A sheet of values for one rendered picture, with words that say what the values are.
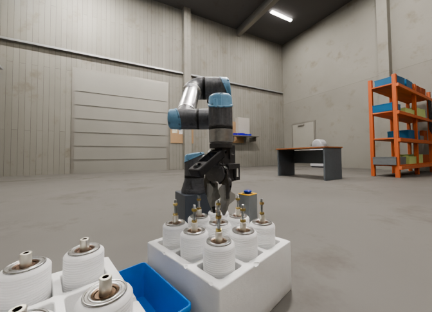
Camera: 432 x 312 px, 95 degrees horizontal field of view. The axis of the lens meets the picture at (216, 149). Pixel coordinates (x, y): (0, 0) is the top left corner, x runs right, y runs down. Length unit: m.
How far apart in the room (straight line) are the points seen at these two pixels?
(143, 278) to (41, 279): 0.34
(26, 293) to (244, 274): 0.51
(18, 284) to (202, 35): 9.92
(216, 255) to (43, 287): 0.42
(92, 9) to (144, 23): 1.70
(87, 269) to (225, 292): 0.36
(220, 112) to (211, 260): 0.42
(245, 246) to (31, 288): 0.54
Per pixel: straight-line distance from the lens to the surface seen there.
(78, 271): 0.69
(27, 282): 0.67
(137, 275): 0.88
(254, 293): 0.73
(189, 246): 0.71
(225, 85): 1.04
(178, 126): 0.71
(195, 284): 0.67
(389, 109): 6.04
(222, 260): 0.63
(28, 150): 8.13
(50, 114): 8.12
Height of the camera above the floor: 0.51
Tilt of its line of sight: 2 degrees up
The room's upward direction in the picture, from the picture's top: 1 degrees counter-clockwise
